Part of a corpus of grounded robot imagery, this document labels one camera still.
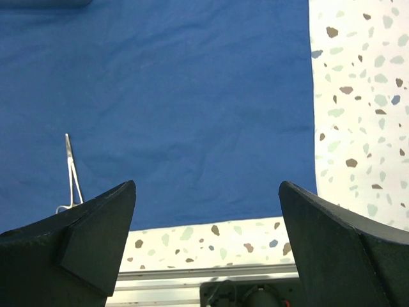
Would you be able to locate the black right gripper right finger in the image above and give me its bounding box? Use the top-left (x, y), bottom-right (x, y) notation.
top-left (279, 182), bottom-right (408, 306)

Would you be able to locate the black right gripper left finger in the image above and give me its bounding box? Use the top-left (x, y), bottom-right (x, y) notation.
top-left (1, 180), bottom-right (136, 306)

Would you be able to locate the steel hemostat clamp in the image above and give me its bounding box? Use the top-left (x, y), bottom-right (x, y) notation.
top-left (56, 133), bottom-right (84, 214)

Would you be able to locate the blue surgical cloth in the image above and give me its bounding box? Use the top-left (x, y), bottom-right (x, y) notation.
top-left (1, 1), bottom-right (316, 231)

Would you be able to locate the stainless steel tray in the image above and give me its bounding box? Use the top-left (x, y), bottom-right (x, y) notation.
top-left (0, 0), bottom-right (92, 9)

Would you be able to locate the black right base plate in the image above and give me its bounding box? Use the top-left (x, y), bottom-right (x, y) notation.
top-left (199, 278), bottom-right (307, 307)

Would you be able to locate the aluminium front rail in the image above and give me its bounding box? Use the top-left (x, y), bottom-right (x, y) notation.
top-left (106, 264), bottom-right (298, 306)

